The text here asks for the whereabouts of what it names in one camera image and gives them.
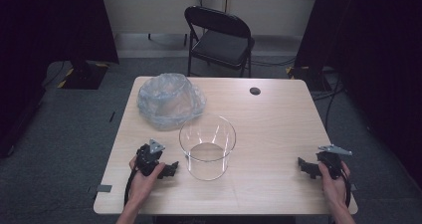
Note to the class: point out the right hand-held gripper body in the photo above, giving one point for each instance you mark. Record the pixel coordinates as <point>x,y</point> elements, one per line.
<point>330,161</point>

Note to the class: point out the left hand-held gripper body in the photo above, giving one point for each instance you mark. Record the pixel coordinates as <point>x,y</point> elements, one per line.
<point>146,157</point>

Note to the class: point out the clear round bin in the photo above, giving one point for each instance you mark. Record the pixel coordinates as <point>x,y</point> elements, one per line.
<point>207,157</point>

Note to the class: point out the clear plastic bag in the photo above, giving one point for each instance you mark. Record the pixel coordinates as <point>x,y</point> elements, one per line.
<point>169,99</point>

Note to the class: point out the person's left hand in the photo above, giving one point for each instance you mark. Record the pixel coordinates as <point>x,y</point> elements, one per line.
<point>142,187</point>

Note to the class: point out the person's right hand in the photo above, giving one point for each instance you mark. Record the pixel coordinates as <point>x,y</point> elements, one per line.
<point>335,190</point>

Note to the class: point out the grey tape strip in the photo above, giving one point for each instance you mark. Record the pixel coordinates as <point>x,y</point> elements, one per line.
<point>353,186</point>
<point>104,188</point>

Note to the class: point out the black stand base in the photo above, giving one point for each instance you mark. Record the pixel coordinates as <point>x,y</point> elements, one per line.
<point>312,78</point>
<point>84,76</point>

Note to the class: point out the black curtain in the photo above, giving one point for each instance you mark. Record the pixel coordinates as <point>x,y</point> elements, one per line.
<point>375,51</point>
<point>40,51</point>

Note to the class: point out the black folding chair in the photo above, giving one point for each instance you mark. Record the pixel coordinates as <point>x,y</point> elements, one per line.
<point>222,44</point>

